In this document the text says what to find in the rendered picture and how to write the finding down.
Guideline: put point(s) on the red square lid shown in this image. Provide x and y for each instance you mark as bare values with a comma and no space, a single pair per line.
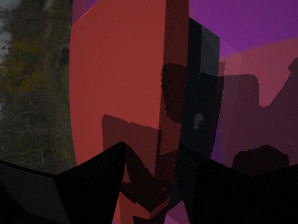
127,75

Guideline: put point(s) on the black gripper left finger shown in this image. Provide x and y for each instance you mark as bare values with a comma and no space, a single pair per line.
86,194

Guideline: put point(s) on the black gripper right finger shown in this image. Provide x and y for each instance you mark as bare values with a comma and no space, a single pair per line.
214,194

